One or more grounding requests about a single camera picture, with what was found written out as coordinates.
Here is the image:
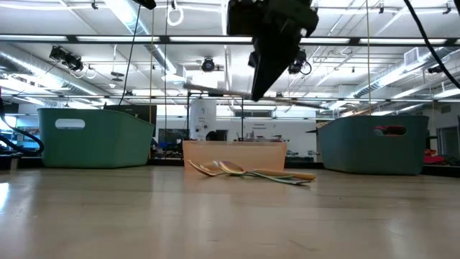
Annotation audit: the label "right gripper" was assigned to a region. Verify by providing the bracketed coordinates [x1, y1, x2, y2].
[226, 0, 320, 101]

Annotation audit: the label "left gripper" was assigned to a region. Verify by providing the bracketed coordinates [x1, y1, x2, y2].
[132, 0, 157, 10]

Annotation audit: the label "blue-handled spoon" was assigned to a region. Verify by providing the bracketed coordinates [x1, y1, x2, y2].
[213, 160, 312, 186]

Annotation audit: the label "black overhead light bar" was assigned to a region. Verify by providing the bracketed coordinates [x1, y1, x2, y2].
[0, 34, 460, 47]

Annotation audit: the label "black track spotlights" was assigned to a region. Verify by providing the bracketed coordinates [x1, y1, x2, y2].
[49, 45, 84, 72]

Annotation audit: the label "orange translucent plastic bin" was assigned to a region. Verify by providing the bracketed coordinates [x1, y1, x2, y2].
[182, 140, 288, 173]

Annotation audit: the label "large black monitor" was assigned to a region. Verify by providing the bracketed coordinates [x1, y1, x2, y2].
[103, 104, 158, 127]

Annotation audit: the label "small dark monitor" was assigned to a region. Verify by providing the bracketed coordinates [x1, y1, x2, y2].
[157, 128, 190, 145]

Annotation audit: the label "dark teal plastic bin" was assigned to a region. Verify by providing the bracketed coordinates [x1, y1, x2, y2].
[318, 114, 431, 176]

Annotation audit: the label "green plastic bin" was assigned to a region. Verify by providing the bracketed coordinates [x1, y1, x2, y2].
[37, 107, 155, 169]

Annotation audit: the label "red object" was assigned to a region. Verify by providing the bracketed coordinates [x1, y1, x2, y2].
[423, 149, 446, 165]

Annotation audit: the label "silver ventilation duct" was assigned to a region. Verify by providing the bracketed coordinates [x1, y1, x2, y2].
[354, 46, 460, 100]
[106, 0, 179, 75]

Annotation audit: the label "white cable loop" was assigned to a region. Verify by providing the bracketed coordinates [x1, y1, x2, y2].
[166, 4, 185, 27]

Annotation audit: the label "black camera with cable loop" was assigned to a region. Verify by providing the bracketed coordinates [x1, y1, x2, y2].
[287, 48, 312, 76]

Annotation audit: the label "black hanging cable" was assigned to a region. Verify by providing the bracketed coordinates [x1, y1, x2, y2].
[118, 5, 143, 106]

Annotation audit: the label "black ceiling-mounted camera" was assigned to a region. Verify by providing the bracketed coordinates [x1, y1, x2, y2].
[201, 57, 216, 73]

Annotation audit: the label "thin yellow hanging cord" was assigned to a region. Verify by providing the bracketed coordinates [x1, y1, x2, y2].
[364, 0, 371, 116]
[148, 9, 155, 160]

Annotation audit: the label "black metal frame stand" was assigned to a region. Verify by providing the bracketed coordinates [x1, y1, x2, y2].
[185, 92, 245, 142]

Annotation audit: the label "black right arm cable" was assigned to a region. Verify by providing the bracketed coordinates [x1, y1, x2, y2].
[402, 0, 460, 90]

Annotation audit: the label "black left arm hose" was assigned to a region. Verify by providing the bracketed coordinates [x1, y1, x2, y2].
[0, 86, 45, 156]

